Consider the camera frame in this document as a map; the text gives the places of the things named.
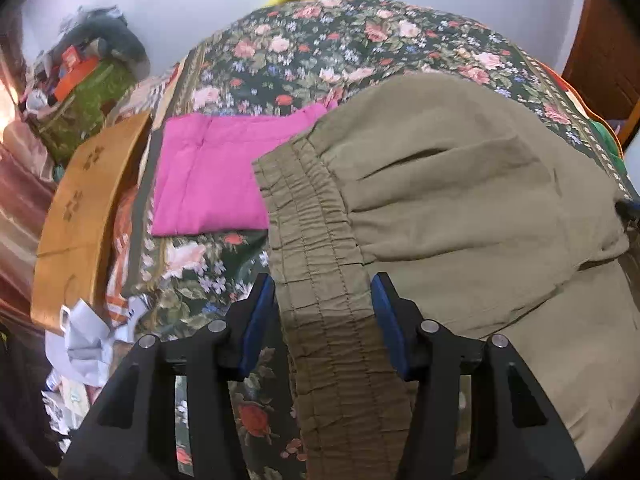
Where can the colourful fleece blanket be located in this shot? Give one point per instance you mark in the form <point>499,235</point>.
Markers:
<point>607,136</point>

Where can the orange box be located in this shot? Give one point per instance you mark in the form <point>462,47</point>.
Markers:
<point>77,75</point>

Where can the wooden headboard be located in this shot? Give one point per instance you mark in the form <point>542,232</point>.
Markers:
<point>76,240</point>

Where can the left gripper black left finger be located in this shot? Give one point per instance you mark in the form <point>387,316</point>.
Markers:
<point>129,433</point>

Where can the folded pink cloth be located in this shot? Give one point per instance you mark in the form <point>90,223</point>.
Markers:
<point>204,177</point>

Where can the pink curtain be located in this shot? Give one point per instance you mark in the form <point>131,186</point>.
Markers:
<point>27,189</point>

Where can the grey plush toy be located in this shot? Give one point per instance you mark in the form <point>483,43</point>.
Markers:
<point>108,29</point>

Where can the brown wooden door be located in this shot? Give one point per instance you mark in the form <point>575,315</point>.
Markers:
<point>604,61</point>

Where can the green storage bag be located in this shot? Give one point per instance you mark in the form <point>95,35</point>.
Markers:
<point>82,113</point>

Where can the olive green pants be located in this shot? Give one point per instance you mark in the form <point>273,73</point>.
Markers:
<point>482,216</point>

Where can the white crumpled cloth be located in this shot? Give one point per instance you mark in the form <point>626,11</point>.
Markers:
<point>85,351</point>

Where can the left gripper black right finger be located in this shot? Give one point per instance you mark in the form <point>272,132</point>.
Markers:
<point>516,433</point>

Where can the floral bedspread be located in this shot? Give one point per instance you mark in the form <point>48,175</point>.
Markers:
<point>276,61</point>

